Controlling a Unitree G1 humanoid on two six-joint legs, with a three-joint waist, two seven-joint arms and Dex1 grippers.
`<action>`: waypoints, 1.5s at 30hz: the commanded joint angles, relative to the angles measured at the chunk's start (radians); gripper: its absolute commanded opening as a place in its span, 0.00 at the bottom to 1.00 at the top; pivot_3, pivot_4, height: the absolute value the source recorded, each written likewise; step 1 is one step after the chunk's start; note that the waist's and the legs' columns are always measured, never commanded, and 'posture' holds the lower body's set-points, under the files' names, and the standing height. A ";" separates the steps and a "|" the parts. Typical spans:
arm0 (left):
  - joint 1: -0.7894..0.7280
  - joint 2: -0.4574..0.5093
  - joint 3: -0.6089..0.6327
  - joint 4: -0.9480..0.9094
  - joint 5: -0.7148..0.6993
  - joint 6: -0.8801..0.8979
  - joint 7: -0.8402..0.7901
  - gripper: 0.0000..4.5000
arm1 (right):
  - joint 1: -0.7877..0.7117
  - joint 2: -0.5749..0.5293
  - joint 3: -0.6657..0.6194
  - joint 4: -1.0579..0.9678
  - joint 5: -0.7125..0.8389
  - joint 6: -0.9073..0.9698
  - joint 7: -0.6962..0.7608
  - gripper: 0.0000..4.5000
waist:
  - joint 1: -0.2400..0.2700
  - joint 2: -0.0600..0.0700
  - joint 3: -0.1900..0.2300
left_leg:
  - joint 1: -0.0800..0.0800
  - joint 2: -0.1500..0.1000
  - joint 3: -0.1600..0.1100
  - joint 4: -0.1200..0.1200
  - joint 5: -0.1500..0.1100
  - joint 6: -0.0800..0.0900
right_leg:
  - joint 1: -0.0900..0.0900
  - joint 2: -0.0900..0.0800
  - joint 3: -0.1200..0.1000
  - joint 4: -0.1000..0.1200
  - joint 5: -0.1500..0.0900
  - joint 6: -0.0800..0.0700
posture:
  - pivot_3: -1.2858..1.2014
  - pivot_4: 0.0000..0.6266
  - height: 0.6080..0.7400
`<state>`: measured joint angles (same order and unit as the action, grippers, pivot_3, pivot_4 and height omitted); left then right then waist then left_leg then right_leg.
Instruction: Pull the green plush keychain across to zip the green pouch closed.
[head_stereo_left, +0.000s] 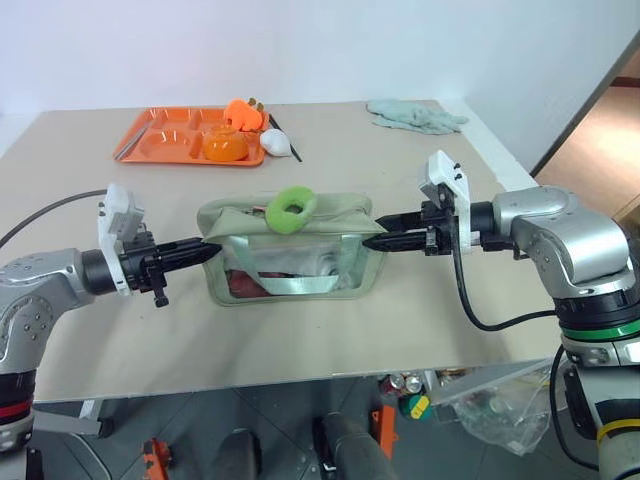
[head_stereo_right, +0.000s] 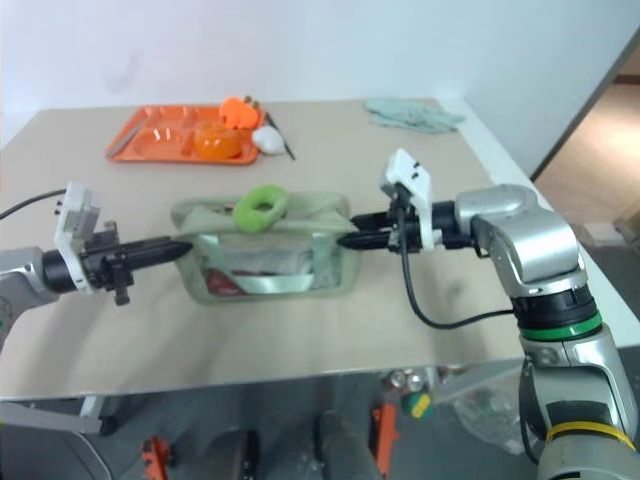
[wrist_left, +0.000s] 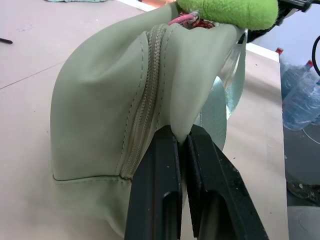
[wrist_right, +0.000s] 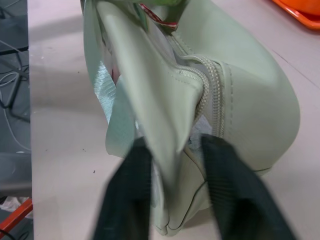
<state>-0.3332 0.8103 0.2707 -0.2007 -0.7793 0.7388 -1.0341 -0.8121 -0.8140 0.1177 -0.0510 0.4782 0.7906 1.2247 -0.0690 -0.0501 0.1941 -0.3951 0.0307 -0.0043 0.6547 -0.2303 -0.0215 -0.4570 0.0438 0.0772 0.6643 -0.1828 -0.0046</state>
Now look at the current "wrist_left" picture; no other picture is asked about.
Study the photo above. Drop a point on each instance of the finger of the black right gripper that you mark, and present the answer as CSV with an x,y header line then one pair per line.
x,y
262,31

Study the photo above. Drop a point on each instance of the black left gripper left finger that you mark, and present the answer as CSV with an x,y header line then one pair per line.
x,y
152,190

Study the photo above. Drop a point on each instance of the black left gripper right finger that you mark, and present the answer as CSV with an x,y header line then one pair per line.
x,y
220,185

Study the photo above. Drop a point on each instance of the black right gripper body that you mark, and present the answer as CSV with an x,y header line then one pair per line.
x,y
298,4

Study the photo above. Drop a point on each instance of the green zip pouch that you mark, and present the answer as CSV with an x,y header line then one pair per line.
x,y
100,105

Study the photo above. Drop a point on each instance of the clear water bottle red cap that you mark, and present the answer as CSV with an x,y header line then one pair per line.
x,y
287,72

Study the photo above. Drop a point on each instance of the red and white tag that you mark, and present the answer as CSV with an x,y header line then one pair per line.
x,y
203,24

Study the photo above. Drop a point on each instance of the clear plastic water bottles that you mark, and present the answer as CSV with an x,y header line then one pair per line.
x,y
303,100

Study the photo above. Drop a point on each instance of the dark round base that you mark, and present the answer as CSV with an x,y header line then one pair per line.
x,y
303,188

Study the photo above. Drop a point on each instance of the white rounded object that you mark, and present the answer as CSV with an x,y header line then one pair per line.
x,y
305,223

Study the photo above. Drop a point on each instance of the black pen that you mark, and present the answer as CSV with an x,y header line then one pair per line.
x,y
6,40

